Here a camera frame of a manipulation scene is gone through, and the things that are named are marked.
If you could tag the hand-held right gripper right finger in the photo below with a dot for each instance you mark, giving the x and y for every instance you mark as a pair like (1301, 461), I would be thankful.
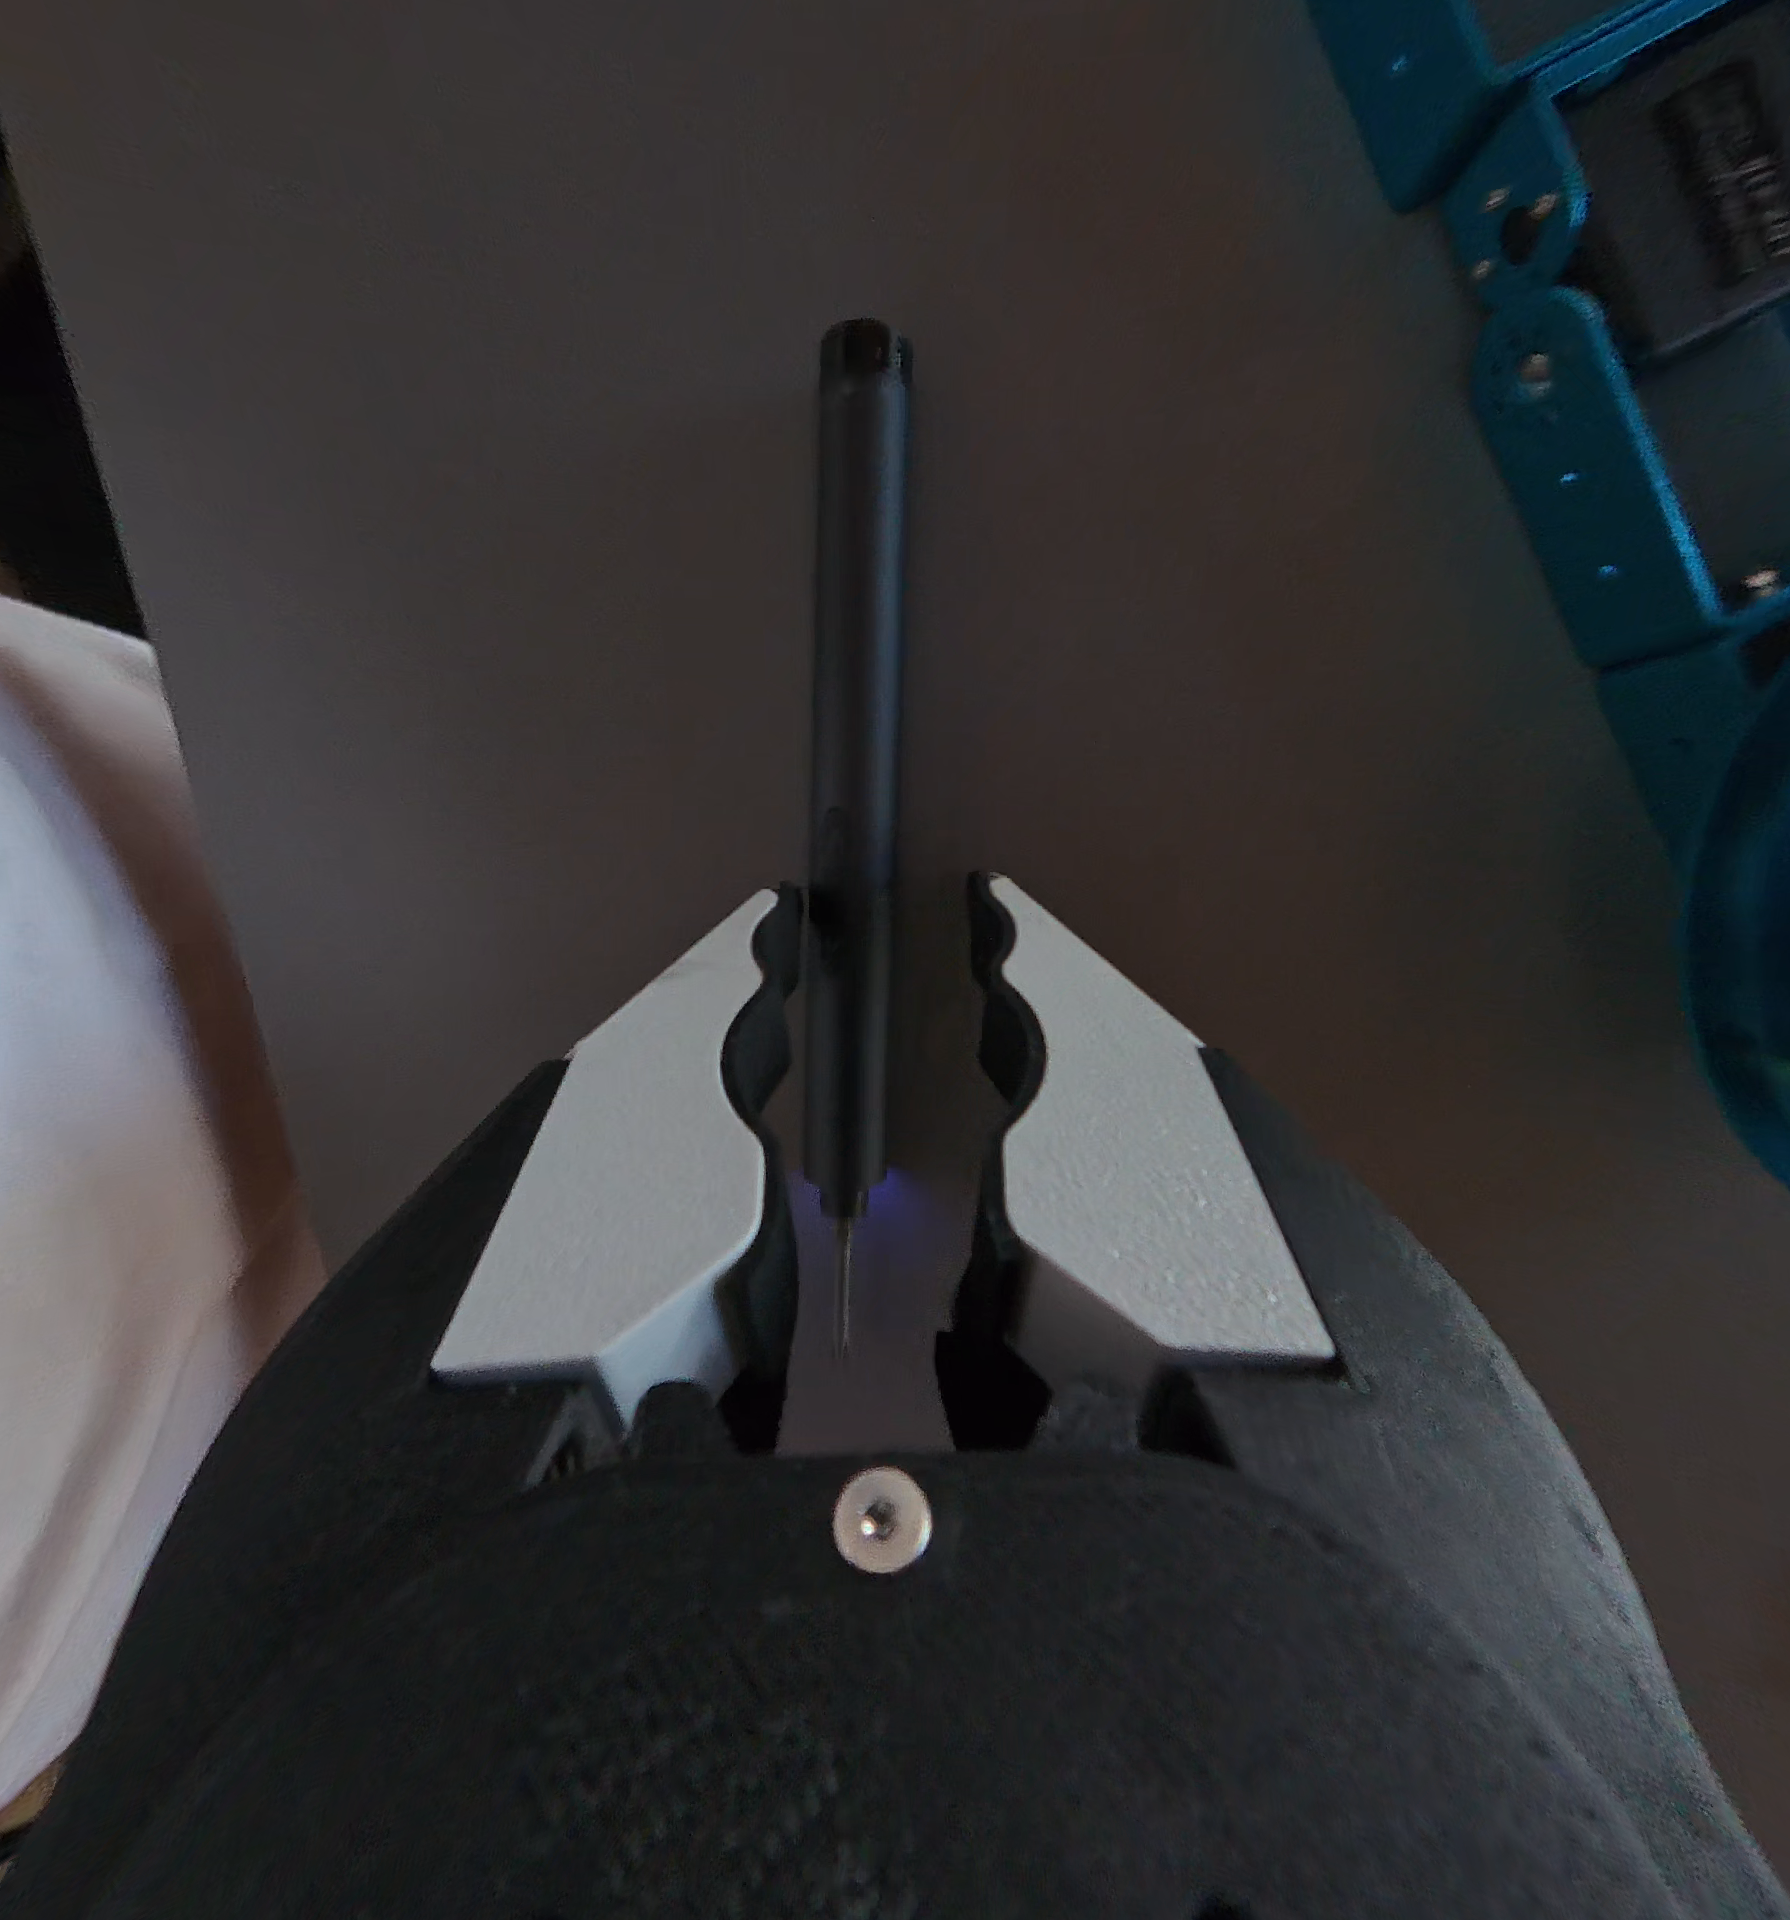
(1148, 1184)

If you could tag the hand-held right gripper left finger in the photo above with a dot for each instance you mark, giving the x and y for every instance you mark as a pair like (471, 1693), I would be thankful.
(611, 1201)

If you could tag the black electric screwdriver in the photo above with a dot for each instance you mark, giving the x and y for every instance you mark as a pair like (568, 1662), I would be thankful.
(851, 675)

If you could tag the blue toy robot arm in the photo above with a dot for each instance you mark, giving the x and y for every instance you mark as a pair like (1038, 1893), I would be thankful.
(1585, 496)

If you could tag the dark grey desk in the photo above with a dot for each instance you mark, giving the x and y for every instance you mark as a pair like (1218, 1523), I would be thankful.
(460, 450)

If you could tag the person's white shirt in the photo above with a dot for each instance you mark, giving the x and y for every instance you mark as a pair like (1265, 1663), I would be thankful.
(55, 1051)

